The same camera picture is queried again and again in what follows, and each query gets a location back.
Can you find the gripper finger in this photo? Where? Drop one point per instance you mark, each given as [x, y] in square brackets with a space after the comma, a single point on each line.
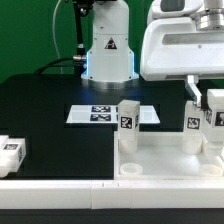
[191, 82]

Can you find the white marker sheet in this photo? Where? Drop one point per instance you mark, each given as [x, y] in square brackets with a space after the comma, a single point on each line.
[96, 114]

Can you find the white front obstacle rail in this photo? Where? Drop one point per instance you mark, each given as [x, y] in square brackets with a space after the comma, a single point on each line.
[111, 194]

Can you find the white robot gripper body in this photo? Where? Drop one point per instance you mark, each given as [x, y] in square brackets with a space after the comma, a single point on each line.
[173, 49]

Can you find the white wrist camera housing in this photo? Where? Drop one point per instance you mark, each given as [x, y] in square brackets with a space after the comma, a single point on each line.
[173, 8]

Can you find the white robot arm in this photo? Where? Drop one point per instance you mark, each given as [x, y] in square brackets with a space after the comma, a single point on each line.
[110, 61]

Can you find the black camera pole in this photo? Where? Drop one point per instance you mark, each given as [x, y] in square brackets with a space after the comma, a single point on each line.
[81, 9]

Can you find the white square table top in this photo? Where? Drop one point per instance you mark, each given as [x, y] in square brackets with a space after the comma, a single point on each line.
[166, 156]

